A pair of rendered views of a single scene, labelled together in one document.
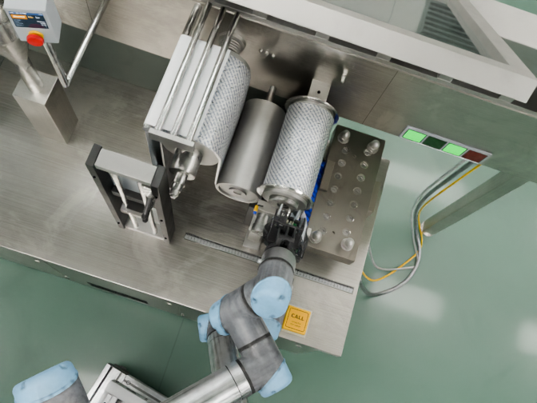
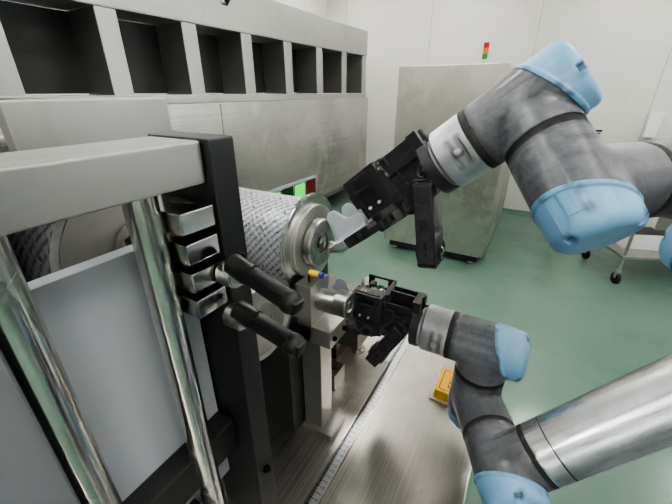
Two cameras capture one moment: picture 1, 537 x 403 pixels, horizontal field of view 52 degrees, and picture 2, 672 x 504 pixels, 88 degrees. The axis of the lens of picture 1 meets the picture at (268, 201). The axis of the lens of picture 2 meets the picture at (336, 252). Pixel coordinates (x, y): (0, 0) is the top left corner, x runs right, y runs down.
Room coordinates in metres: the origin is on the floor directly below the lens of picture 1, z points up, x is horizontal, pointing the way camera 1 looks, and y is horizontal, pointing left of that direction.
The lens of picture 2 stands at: (0.14, 0.35, 1.46)
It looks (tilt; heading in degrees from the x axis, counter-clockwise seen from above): 25 degrees down; 305
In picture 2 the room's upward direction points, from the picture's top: straight up
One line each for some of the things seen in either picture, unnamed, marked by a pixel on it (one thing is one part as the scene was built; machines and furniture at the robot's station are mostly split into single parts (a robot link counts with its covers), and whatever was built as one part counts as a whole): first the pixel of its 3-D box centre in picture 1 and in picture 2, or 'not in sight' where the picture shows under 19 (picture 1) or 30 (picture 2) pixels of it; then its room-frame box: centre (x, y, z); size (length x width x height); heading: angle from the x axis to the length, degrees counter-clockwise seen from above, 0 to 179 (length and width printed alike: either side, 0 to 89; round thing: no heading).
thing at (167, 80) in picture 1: (180, 116); not in sight; (0.58, 0.31, 1.17); 0.34 x 0.05 x 0.54; 5
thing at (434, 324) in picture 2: not in sight; (434, 330); (0.27, -0.11, 1.11); 0.08 x 0.05 x 0.08; 95
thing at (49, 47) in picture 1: (54, 59); not in sight; (0.44, 0.52, 1.51); 0.02 x 0.02 x 0.20
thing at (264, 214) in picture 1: (258, 228); (323, 360); (0.41, 0.00, 1.05); 0.06 x 0.05 x 0.31; 5
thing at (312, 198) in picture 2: (284, 197); (310, 240); (0.46, -0.03, 1.25); 0.15 x 0.01 x 0.15; 95
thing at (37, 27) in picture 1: (33, 18); not in sight; (0.43, 0.51, 1.66); 0.07 x 0.07 x 0.10; 23
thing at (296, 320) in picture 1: (296, 320); (455, 388); (0.24, -0.22, 0.91); 0.07 x 0.07 x 0.02; 5
